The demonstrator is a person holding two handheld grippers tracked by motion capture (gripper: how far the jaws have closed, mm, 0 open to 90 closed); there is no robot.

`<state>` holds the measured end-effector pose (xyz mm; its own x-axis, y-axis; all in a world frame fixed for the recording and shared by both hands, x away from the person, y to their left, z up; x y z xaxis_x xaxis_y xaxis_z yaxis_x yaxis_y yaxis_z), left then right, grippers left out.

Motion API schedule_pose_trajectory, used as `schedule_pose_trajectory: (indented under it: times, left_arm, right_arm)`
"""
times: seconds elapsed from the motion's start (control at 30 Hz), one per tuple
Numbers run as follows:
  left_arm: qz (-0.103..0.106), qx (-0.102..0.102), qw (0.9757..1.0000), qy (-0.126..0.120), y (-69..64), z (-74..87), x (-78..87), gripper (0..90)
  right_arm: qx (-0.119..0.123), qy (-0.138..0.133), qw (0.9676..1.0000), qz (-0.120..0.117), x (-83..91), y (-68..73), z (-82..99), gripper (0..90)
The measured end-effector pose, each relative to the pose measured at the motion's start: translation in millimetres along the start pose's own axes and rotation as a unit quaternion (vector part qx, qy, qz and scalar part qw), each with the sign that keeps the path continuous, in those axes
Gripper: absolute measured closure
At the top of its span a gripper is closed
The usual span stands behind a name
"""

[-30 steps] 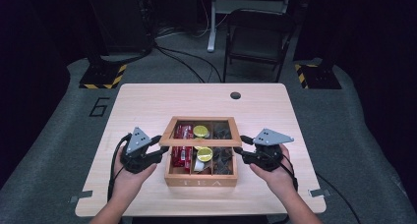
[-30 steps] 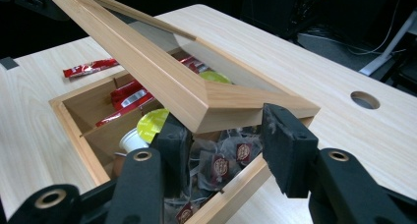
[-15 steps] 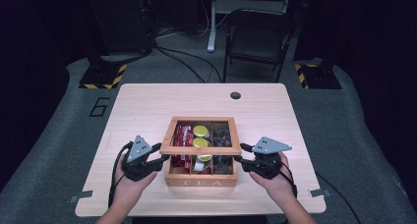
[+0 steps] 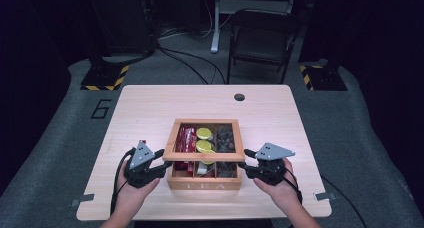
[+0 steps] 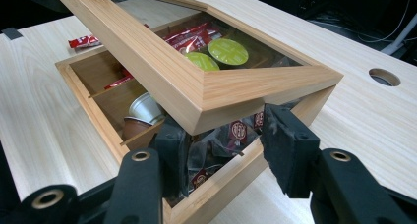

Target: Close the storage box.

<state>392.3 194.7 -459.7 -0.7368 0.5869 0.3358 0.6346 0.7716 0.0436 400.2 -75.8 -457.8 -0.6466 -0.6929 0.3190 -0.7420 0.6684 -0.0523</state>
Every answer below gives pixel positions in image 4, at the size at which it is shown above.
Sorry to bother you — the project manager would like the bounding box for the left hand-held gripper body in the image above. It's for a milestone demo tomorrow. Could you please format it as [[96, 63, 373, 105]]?
[[123, 140, 161, 189]]

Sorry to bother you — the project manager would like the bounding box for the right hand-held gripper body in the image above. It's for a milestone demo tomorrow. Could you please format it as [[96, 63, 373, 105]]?
[[254, 141, 296, 187]]

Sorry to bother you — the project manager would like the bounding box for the wooden framed glass box lid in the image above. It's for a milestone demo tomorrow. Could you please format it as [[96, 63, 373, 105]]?
[[162, 118, 246, 163]]

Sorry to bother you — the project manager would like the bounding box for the wooden compartment box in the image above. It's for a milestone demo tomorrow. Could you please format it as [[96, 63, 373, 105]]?
[[166, 121, 244, 192]]

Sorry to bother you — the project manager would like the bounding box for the person's right hand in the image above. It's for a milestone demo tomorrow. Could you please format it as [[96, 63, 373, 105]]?
[[253, 157, 303, 211]]

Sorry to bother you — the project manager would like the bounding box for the person's left hand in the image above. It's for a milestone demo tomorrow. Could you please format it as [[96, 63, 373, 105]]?
[[116, 162, 161, 213]]

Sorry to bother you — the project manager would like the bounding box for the pile of dark wrapped pieces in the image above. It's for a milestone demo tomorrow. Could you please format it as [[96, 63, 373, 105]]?
[[216, 161, 238, 178], [216, 125, 236, 153]]

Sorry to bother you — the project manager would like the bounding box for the red snack packet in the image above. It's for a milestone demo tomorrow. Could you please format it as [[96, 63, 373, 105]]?
[[174, 126, 190, 172], [186, 126, 198, 176]]

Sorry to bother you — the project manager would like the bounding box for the white small packet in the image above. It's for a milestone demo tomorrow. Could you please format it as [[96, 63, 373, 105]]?
[[196, 161, 210, 175]]

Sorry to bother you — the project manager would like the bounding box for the yellow round capsule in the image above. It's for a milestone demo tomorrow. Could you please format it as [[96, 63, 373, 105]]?
[[201, 149, 217, 166], [195, 139, 213, 153], [195, 127, 214, 141]]

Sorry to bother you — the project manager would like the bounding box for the grey tape piece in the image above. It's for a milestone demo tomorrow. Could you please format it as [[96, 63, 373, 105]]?
[[70, 193, 96, 208], [313, 191, 337, 202]]

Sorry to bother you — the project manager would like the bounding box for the black stand with striped base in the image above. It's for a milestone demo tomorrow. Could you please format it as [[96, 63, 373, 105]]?
[[80, 0, 130, 92], [298, 0, 348, 92]]

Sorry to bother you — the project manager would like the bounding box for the black folding chair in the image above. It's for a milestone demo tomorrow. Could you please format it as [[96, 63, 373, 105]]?
[[226, 8, 302, 85]]

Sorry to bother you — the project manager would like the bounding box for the black cabinet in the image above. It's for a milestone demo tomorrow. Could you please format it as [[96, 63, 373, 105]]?
[[89, 0, 158, 56]]

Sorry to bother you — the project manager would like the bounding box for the right hand-held gripper black cable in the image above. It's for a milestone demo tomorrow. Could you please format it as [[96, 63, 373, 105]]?
[[280, 161, 304, 205]]

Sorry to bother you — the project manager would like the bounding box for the hand-held gripper black cable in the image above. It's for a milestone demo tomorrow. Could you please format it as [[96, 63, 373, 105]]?
[[280, 161, 304, 205], [109, 147, 137, 216]]

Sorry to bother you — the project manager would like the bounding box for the left hand-held gripper black cable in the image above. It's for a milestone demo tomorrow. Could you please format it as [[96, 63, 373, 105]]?
[[109, 147, 137, 216]]

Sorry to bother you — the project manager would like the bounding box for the black floor cable bundle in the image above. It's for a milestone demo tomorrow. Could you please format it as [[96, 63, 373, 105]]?
[[155, 42, 228, 86]]

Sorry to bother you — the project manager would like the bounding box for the white cable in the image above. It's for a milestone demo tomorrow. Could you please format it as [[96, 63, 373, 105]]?
[[159, 0, 232, 41]]

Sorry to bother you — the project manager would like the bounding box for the white desk frame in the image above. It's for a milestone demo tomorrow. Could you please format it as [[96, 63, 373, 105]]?
[[210, 0, 298, 54]]

